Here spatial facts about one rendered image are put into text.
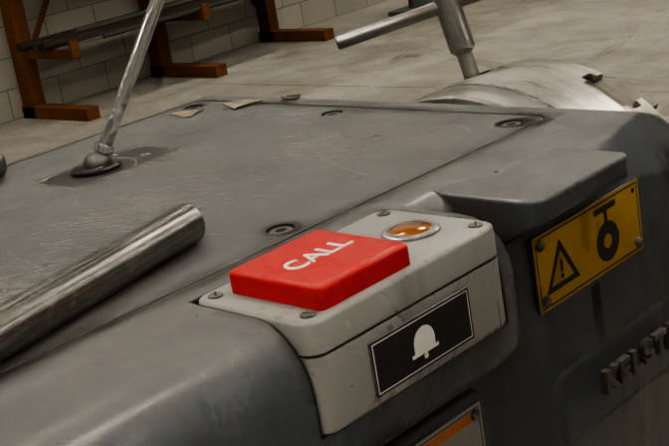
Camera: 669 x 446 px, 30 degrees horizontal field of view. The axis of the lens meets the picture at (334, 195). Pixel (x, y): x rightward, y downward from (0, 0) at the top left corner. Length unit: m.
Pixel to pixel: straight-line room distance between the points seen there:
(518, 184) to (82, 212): 0.26
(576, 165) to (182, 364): 0.27
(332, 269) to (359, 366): 0.04
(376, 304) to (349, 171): 0.21
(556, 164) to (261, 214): 0.16
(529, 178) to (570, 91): 0.33
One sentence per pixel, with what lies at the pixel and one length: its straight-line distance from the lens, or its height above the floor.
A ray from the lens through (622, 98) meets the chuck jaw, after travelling 1.04.
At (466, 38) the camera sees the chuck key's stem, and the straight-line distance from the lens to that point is 1.07.
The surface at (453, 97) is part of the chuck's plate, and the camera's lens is 0.99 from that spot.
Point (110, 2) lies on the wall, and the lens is 8.89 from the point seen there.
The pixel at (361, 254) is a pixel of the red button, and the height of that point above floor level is 1.27.
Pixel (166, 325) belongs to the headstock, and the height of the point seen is 1.25.
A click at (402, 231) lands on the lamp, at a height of 1.26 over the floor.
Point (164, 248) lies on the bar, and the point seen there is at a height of 1.27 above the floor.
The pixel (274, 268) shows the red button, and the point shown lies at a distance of 0.56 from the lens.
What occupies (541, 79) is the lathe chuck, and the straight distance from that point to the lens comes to 1.02.
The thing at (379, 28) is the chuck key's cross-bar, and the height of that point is 1.28.
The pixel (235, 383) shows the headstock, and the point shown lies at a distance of 0.51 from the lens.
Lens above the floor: 1.45
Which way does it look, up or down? 16 degrees down
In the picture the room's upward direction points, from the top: 10 degrees counter-clockwise
